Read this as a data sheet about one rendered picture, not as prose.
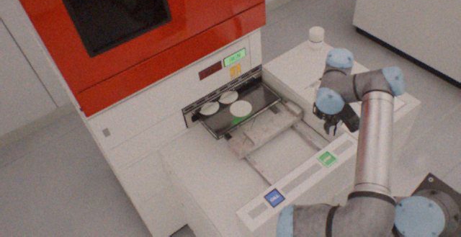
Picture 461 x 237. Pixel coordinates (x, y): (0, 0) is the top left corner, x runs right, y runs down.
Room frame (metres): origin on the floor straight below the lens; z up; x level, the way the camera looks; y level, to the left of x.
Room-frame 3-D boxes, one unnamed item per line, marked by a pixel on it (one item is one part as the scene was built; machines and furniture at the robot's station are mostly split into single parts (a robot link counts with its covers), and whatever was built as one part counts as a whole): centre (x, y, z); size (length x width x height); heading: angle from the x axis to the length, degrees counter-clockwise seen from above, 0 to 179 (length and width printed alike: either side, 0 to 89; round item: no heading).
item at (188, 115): (1.25, 0.03, 0.89); 0.44 x 0.02 x 0.10; 121
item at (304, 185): (0.73, -0.22, 0.89); 0.55 x 0.09 x 0.14; 121
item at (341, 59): (0.80, -0.32, 1.41); 0.09 x 0.08 x 0.11; 154
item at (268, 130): (1.04, -0.13, 0.87); 0.36 x 0.08 x 0.03; 121
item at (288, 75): (1.19, -0.47, 0.89); 0.62 x 0.35 x 0.14; 31
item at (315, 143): (1.10, -0.25, 0.84); 0.50 x 0.02 x 0.03; 31
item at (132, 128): (1.17, 0.19, 1.02); 0.82 x 0.03 x 0.40; 121
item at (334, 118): (0.81, -0.32, 1.25); 0.09 x 0.08 x 0.12; 31
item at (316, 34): (1.46, -0.45, 1.01); 0.07 x 0.07 x 0.10
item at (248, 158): (0.96, -0.02, 0.84); 0.50 x 0.02 x 0.03; 31
